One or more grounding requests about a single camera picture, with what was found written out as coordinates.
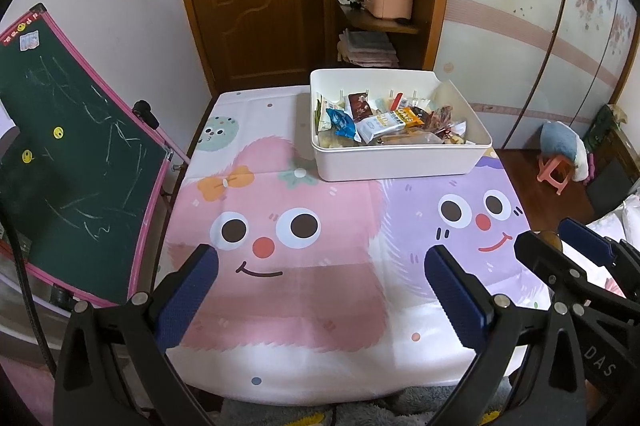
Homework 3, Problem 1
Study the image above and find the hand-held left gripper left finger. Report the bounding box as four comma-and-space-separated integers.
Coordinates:
52, 243, 221, 426

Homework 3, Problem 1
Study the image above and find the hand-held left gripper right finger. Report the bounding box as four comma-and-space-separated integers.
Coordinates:
424, 245, 586, 426

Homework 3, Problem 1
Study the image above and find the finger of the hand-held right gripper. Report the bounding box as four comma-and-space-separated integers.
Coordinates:
557, 218, 640, 302
514, 231, 591, 314

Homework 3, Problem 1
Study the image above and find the white plastic storage box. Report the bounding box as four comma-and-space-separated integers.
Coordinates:
309, 68, 493, 183

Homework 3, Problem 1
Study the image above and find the white pillow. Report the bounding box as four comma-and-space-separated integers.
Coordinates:
587, 196, 640, 252

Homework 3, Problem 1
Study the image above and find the pink plastic stool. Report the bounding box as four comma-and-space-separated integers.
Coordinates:
537, 155, 573, 197

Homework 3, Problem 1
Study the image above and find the dark wooden cabinet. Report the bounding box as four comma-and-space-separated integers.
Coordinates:
585, 103, 640, 202

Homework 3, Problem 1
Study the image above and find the blue cushion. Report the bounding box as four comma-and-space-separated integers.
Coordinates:
540, 121, 588, 182

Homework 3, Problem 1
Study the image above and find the cartoon printed tablecloth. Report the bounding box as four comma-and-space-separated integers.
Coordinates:
165, 85, 551, 407

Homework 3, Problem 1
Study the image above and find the black chalkboard knob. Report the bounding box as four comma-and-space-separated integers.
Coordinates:
132, 100, 160, 131

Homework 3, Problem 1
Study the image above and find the pile of snack packets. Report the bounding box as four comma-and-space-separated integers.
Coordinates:
314, 90, 468, 149

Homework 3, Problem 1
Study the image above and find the floral sliding wardrobe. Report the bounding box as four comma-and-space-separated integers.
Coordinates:
432, 0, 640, 152

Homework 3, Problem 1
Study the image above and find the stack of folded towels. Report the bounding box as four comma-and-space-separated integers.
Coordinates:
337, 28, 400, 68

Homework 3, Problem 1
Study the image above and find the brown wooden door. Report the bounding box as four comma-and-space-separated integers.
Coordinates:
167, 0, 333, 94

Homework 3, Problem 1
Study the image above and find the black cable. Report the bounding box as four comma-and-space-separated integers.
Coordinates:
0, 201, 56, 372

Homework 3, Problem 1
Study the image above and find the green chalkboard with pink frame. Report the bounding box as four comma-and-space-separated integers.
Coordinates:
0, 3, 191, 309

